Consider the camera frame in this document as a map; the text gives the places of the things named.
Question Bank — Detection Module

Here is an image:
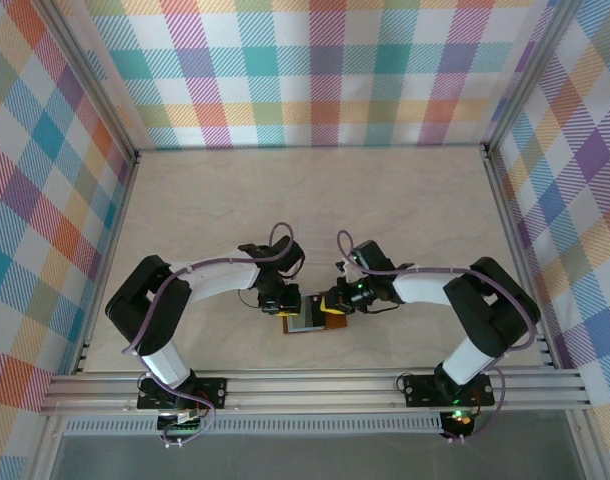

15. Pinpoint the brown leather card holder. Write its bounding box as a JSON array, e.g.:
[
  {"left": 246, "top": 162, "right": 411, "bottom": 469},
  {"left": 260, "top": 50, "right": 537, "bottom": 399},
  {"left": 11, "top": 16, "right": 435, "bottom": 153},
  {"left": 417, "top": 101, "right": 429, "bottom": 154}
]
[{"left": 283, "top": 293, "right": 348, "bottom": 336}]

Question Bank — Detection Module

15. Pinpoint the grey metal panel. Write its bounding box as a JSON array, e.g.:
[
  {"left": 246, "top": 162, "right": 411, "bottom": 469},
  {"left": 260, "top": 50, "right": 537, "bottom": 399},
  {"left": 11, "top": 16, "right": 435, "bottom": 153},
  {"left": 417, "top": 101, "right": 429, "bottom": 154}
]
[{"left": 49, "top": 433, "right": 586, "bottom": 480}]

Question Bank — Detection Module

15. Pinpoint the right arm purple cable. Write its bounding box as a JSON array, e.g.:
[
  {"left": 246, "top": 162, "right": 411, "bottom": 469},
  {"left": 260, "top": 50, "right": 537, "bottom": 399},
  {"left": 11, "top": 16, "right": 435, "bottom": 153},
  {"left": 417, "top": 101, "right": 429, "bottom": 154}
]
[{"left": 334, "top": 229, "right": 535, "bottom": 445}]

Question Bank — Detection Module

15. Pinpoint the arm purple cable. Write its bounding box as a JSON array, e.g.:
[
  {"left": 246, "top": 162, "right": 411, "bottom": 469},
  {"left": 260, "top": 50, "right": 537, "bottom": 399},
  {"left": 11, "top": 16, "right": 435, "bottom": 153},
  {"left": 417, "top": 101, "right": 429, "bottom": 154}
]
[
  {"left": 334, "top": 229, "right": 535, "bottom": 445},
  {"left": 122, "top": 221, "right": 299, "bottom": 449}
]

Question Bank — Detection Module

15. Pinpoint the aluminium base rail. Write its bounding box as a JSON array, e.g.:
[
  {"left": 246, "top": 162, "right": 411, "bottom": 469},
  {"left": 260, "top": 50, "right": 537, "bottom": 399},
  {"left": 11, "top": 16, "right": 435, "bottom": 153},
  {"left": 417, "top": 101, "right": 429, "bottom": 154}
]
[{"left": 38, "top": 368, "right": 595, "bottom": 417}]

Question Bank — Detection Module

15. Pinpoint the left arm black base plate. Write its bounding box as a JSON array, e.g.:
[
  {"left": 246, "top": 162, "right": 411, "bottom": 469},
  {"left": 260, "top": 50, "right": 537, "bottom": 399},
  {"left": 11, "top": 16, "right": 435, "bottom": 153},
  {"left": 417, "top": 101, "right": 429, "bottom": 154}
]
[{"left": 136, "top": 377, "right": 230, "bottom": 412}]

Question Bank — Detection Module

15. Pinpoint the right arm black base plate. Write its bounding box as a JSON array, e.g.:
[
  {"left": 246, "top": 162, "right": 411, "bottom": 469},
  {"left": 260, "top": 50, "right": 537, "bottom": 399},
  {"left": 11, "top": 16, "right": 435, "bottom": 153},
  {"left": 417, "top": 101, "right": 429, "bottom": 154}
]
[{"left": 402, "top": 372, "right": 497, "bottom": 408}]

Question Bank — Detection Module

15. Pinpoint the grey slotted cable duct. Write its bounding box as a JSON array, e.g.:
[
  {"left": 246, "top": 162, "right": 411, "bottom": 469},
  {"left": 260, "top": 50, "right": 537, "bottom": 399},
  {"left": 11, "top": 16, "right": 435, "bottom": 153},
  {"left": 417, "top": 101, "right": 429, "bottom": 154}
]
[{"left": 62, "top": 417, "right": 447, "bottom": 437}]

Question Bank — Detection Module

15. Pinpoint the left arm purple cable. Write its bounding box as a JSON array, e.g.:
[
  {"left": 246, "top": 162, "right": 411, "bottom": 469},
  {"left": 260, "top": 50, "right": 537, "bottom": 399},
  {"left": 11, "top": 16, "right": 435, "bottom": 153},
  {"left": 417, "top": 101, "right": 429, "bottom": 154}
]
[{"left": 122, "top": 221, "right": 299, "bottom": 449}]

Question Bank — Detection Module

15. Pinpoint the aluminium side rail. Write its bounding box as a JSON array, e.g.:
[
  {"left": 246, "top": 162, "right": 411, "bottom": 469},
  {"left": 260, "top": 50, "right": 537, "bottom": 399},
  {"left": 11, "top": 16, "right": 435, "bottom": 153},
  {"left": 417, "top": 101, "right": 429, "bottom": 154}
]
[
  {"left": 483, "top": 144, "right": 560, "bottom": 370},
  {"left": 70, "top": 149, "right": 141, "bottom": 376}
]

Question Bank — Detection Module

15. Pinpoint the aluminium frame post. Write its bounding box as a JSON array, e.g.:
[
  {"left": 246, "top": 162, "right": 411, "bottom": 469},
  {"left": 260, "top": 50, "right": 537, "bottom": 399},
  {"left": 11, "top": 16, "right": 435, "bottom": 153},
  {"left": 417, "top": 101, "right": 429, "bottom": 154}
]
[
  {"left": 483, "top": 0, "right": 584, "bottom": 154},
  {"left": 37, "top": 0, "right": 140, "bottom": 164}
]

